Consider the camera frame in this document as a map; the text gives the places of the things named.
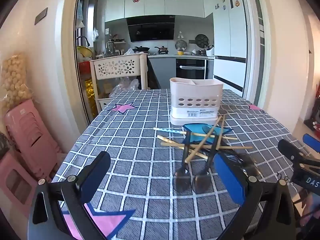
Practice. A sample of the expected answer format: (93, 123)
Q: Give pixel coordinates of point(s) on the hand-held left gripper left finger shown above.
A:
(96, 177)

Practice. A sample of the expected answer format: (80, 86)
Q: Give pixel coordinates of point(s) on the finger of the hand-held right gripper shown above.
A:
(295, 155)
(312, 143)

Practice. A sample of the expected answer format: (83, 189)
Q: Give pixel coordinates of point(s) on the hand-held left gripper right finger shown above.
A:
(228, 177)

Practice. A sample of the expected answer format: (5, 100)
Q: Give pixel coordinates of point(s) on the black chopstick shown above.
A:
(230, 152)

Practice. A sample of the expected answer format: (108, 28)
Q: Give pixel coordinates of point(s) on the black plastic spoon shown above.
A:
(182, 180)
(202, 182)

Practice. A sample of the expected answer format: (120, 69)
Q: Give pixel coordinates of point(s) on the bamboo chopstick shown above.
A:
(230, 138)
(170, 142)
(221, 130)
(172, 145)
(200, 143)

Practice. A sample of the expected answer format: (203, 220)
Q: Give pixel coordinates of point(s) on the blue patterned chopstick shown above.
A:
(167, 130)

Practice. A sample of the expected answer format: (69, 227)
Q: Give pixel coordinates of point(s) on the white plastic utensil holder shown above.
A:
(195, 92)

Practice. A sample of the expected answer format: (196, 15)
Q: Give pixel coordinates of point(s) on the coat rack with red clothes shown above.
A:
(315, 115)

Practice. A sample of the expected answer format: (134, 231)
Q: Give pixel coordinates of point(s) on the grey checked star tablecloth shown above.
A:
(140, 135)

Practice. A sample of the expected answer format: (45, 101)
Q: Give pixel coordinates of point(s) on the stack of pink stools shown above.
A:
(32, 130)

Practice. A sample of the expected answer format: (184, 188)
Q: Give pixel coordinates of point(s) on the gold foil package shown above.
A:
(90, 97)

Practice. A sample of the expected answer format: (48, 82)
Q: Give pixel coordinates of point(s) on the pink plastic stool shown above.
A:
(15, 185)

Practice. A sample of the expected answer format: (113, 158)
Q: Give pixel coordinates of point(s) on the clear plastic bag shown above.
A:
(125, 87)

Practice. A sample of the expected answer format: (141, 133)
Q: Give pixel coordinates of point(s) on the cream plastic storage cart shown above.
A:
(115, 67)

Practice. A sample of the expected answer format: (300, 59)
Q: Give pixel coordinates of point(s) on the black built-in oven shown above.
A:
(190, 67)

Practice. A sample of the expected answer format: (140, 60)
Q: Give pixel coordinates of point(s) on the black garbage bag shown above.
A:
(152, 72)

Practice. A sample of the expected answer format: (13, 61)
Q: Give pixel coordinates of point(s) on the grey kitchen base cabinet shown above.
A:
(165, 70)

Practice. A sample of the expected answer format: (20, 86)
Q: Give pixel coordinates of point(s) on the yellow plastic basin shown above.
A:
(85, 51)

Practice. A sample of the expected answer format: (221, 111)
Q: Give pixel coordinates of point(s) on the white rice cooker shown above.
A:
(210, 51)

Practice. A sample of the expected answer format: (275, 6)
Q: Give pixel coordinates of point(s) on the bag of pale round balls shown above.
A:
(13, 80)

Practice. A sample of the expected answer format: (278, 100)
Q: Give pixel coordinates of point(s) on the white plastic bag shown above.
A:
(129, 51)

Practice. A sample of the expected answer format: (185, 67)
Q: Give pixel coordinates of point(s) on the white refrigerator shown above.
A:
(230, 35)

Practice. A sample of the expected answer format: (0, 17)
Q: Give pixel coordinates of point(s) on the black wok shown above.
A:
(141, 48)

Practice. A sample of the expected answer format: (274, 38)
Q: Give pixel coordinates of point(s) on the kitchen faucet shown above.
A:
(83, 38)

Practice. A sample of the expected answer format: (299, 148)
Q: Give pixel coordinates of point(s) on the round steamer rack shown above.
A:
(181, 45)

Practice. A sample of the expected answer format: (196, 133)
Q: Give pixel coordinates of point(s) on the steel cooking pot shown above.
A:
(162, 49)

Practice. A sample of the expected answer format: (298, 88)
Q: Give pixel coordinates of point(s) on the black range hood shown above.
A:
(152, 28)

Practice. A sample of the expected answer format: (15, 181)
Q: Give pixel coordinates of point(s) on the hanging printed plastic bag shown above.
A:
(80, 12)

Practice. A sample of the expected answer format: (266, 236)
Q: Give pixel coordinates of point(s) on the round dark wall pan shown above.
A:
(202, 40)

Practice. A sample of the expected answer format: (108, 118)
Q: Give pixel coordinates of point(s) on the grey wall switch plate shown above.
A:
(40, 16)

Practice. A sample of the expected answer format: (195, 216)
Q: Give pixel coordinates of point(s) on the white wall cabinets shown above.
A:
(152, 2)

